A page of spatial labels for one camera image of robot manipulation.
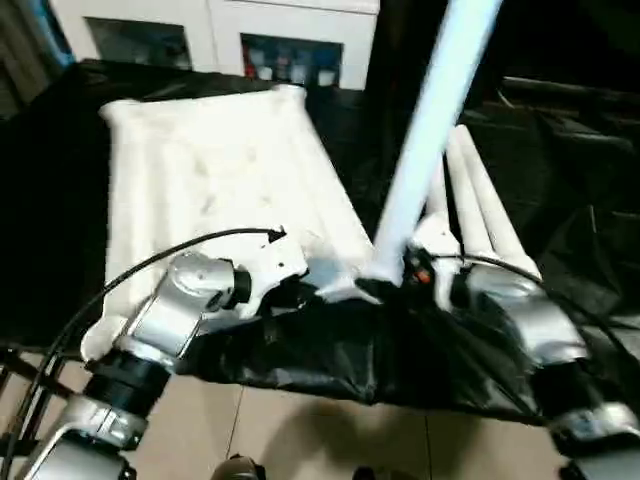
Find white plastic table leg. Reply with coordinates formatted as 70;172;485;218
462;129;545;281
446;124;501;261
357;0;505;301
422;159;451;224

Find white plastic table top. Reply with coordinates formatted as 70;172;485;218
79;84;381;361

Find black mat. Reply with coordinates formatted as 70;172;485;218
0;59;640;426

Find black left robot foot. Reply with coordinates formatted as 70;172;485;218
212;452;266;480

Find white cabinet with glass doors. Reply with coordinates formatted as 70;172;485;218
49;0;381;91

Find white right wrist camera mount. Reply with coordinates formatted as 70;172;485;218
409;212;466;321

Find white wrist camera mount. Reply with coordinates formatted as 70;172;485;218
409;212;466;321
239;227;309;321

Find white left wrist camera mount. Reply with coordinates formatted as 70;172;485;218
239;227;309;321

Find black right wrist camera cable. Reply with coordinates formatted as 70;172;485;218
427;252;640;361

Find black metal stand frame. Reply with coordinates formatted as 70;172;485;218
0;344;91;480

